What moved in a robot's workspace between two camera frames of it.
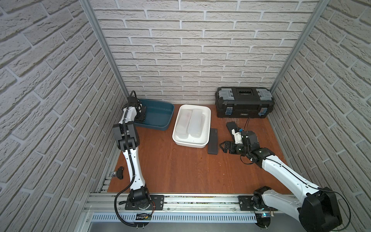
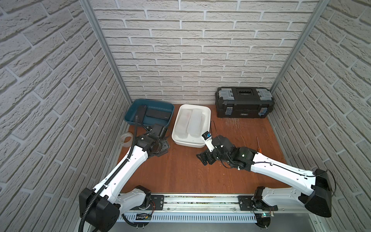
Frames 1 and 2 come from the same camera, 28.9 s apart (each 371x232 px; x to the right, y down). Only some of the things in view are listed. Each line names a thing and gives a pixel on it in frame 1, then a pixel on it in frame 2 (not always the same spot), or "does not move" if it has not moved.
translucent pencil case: x=183 y=123 does not move
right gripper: x=232 y=145 → x=206 y=153
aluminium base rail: x=114 y=204 does not move
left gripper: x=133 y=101 → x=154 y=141
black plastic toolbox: x=244 y=102 does not move
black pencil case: x=230 y=126 → x=158 y=113
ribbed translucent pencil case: x=196 y=126 does not move
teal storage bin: x=158 y=114 does not move
